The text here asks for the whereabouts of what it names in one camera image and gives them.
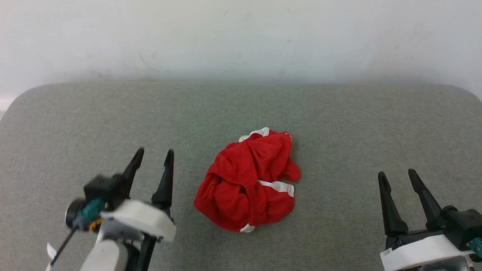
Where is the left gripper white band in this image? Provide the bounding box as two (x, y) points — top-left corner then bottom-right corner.
(101, 147), (177, 271)

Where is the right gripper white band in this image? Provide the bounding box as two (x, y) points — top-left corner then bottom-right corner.
(378, 169), (476, 271)

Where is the red garment with white trim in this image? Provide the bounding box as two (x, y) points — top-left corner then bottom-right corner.
(193, 127), (302, 233)

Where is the grey-green fabric sofa cushion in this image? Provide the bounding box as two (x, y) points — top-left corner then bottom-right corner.
(0, 81), (482, 271)

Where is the teal left cable connector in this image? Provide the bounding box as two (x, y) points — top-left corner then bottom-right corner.
(73, 199), (105, 231)

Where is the teal cable connector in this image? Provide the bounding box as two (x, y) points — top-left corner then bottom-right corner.
(470, 237), (482, 261)
(73, 199), (105, 231)

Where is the teal right cable connector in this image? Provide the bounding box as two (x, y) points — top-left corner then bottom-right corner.
(470, 237), (482, 261)

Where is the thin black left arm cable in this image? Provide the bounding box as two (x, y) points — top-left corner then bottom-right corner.
(45, 227), (78, 271)

